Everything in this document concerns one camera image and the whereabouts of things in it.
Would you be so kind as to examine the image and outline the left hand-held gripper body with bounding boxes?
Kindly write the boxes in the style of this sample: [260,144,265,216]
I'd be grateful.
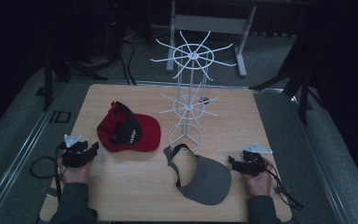
[57,133,90,169]

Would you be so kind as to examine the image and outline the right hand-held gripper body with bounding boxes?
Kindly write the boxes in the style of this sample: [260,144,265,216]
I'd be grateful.
[241,143,274,177]

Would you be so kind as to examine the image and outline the gray sun visor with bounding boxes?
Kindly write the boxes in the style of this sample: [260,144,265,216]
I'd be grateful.
[162,143,233,206]

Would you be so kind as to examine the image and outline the red baseball cap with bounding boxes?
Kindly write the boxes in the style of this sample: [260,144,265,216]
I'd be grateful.
[96,100,162,154]

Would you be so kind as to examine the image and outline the white wire hat rack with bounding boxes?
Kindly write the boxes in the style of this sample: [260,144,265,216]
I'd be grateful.
[150,29,238,154]

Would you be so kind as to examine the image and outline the person's left hand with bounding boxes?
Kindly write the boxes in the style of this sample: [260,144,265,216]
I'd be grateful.
[57,156,91,185]

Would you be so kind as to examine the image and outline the person's right hand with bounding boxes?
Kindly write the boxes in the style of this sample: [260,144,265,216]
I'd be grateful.
[241,158,273,198]

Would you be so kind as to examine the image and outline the black tripod stand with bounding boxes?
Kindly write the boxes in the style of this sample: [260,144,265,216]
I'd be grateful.
[40,50,109,112]
[249,60,328,126]

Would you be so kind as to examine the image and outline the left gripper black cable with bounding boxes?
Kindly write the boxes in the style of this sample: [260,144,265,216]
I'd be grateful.
[29,145,67,203]

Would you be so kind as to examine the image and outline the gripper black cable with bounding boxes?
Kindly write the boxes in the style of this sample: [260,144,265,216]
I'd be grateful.
[29,145,67,203]
[260,157,304,211]

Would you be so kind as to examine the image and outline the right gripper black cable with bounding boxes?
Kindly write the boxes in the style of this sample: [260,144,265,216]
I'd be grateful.
[260,157,304,211]

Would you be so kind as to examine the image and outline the metal floor rail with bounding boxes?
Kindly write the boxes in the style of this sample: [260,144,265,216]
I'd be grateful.
[68,79,284,93]
[0,81,70,222]
[281,90,355,224]

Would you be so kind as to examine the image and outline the black floor cables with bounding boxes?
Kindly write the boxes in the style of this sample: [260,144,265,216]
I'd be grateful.
[117,38,138,86]

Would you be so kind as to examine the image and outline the white metal desk frame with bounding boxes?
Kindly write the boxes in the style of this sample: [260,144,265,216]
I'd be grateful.
[165,0,258,78]

